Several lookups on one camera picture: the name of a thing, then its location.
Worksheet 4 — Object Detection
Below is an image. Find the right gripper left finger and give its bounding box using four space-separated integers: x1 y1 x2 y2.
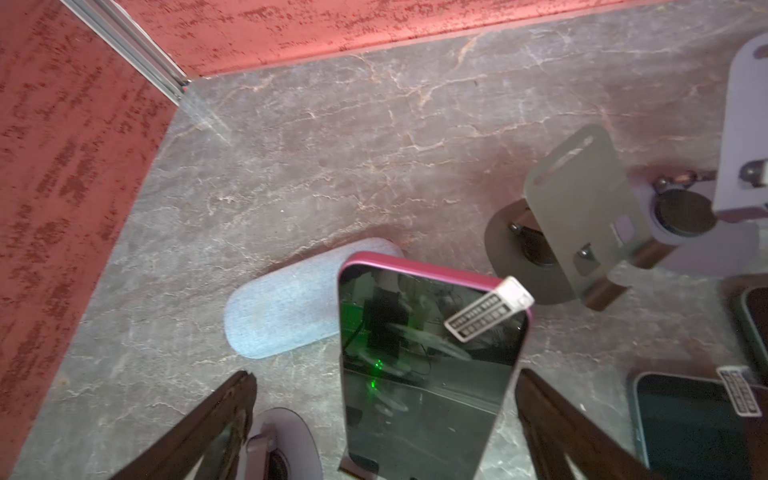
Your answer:
113 370 257 479

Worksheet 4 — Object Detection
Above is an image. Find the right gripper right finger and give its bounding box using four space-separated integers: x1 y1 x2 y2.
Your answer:
514 368 660 479

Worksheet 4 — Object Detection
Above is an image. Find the purple grey stand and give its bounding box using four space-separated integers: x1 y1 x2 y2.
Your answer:
236 407 323 479

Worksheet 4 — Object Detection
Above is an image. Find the dark round stand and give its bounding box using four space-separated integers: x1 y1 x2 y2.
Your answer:
484 124 675 311

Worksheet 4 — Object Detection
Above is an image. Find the grey round stand front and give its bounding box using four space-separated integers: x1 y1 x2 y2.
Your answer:
630 34 767 276

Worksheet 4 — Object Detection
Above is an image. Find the light blue flat stand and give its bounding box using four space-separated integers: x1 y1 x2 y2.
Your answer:
223 238 404 359

